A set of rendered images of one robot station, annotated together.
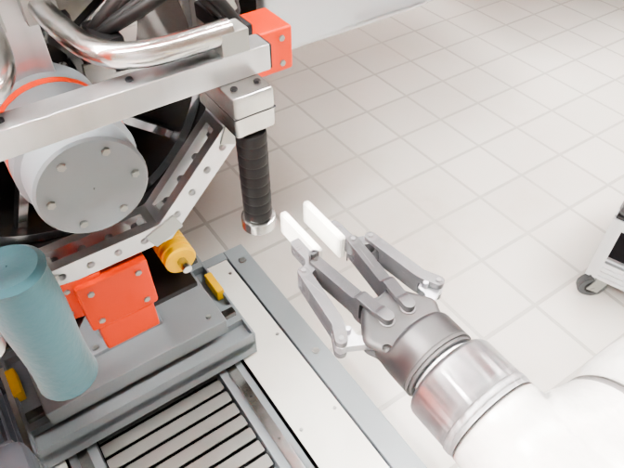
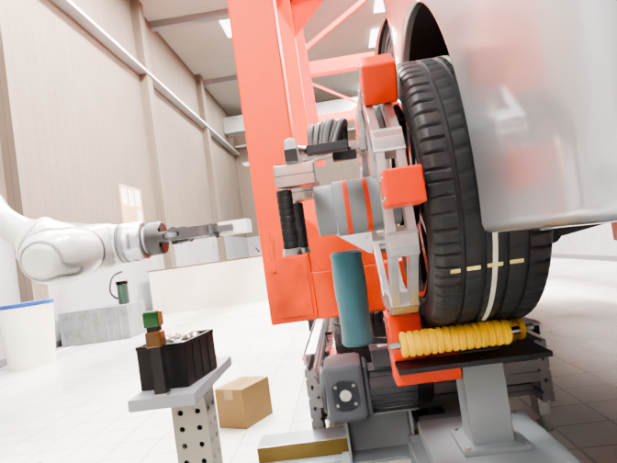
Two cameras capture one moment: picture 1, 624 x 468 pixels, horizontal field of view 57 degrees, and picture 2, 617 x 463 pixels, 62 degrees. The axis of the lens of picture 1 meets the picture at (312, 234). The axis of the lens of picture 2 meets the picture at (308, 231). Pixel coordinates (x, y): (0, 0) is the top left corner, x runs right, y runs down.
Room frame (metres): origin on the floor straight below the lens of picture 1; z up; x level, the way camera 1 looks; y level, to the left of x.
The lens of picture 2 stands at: (1.28, -0.82, 0.75)
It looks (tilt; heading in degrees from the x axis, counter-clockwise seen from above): 2 degrees up; 128
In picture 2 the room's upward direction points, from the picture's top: 8 degrees counter-clockwise
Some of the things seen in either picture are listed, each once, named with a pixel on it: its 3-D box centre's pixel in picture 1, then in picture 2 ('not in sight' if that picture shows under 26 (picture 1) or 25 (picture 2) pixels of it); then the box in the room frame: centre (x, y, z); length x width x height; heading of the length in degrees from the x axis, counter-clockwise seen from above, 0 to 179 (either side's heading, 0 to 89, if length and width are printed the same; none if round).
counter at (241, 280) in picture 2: not in sight; (219, 283); (-5.91, 5.59, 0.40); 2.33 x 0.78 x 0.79; 34
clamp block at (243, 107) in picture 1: (234, 93); (295, 175); (0.56, 0.09, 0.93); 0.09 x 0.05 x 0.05; 35
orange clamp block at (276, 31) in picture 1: (254, 45); (401, 187); (0.81, 0.09, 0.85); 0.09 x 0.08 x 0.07; 125
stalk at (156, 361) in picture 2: not in sight; (157, 353); (0.15, -0.05, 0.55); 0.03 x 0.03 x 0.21; 35
